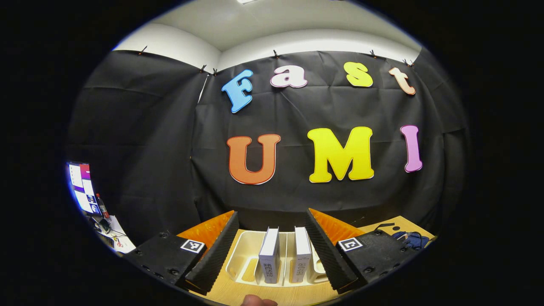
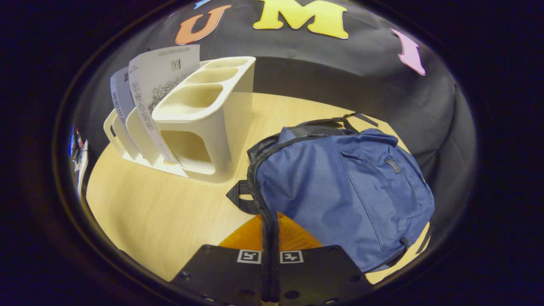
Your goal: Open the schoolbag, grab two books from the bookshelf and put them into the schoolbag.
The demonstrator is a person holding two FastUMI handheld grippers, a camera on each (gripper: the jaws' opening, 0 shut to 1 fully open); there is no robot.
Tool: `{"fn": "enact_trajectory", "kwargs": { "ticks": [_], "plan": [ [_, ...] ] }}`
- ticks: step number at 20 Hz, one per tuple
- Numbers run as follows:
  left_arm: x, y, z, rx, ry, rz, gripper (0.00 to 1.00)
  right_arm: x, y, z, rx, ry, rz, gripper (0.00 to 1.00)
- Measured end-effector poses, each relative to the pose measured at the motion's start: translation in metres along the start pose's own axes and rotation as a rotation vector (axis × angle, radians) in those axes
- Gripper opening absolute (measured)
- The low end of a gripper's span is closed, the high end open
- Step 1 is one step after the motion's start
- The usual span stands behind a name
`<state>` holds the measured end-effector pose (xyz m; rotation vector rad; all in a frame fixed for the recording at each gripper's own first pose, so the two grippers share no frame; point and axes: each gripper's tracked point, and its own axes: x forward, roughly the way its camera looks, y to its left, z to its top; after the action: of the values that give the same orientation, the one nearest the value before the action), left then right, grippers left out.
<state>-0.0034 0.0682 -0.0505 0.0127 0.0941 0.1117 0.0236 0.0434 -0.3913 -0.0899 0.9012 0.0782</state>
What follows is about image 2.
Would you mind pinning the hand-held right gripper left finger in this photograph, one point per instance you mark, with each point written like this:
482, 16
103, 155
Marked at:
221, 276

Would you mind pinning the blue schoolbag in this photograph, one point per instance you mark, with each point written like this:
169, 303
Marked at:
340, 191

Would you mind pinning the white book with grey pattern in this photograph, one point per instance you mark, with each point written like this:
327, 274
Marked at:
159, 76

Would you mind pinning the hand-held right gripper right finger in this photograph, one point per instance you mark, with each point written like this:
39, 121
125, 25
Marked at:
314, 276

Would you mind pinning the white book with figure illustration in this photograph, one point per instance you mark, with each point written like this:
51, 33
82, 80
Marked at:
121, 97

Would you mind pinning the black backdrop cloth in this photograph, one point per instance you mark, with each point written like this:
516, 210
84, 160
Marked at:
340, 72

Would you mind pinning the white plastic bookshelf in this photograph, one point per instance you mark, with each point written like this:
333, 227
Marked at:
199, 127

